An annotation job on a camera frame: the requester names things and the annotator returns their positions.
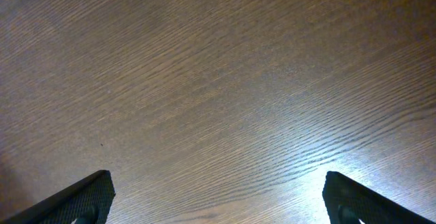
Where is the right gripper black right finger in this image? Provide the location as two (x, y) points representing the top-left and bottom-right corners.
(322, 171), (435, 224)

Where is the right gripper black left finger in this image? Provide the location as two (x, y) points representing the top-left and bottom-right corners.
(2, 170), (116, 224)

